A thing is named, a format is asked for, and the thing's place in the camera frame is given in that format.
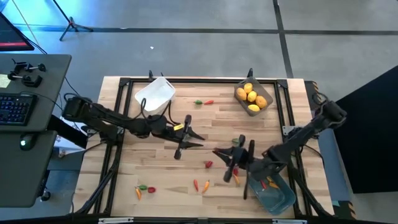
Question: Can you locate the pale sticky note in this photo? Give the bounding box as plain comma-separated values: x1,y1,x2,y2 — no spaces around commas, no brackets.
0,73,12,89

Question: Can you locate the dark grey desk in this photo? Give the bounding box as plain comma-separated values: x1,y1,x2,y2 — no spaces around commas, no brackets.
0,54,72,208

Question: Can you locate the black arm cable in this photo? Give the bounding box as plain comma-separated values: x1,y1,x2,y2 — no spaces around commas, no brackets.
312,91,328,109
139,96,181,127

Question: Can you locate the blue translucent plastic basket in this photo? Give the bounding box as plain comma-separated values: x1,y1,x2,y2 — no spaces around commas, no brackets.
247,172,297,216

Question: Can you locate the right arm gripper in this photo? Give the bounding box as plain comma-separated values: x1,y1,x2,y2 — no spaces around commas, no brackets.
212,134,250,184

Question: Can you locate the silver table bracket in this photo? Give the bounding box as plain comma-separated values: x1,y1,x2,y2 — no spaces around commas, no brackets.
98,217,134,224
272,218,308,224

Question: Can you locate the black tripod stand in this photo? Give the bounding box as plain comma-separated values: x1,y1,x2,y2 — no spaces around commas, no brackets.
51,0,94,42

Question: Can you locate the black computer monitor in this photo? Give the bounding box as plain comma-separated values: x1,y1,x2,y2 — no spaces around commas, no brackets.
0,11,35,52

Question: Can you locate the black screw clamp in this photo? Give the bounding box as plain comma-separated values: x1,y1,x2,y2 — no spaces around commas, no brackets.
11,58,47,74
6,72,44,88

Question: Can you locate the black floor mat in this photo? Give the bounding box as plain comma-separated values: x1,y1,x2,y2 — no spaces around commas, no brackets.
332,64,398,194

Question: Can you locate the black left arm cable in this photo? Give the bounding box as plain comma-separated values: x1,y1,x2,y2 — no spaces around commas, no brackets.
139,96,181,127

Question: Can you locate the black backlit keyboard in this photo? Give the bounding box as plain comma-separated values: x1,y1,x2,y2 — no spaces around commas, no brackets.
0,92,39,126

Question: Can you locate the black computer mouse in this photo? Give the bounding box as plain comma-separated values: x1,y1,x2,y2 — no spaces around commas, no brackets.
19,133,37,152

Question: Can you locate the grey translucent plastic basket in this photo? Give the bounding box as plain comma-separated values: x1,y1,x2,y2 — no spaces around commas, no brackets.
233,77,274,118

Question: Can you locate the white plastic basket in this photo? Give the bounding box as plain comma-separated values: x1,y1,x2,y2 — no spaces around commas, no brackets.
134,76,177,113

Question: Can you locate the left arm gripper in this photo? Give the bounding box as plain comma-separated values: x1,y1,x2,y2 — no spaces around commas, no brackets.
169,114,206,161

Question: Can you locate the white box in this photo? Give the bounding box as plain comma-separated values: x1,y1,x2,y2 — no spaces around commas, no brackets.
53,134,91,158

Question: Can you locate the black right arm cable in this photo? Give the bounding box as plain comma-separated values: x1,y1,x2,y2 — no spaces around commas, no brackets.
312,91,328,109

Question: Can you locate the black desk support bar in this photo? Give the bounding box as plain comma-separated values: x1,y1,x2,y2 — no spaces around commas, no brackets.
46,114,90,149

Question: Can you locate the black aluminium table frame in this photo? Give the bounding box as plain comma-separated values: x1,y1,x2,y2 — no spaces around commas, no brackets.
71,77,333,218

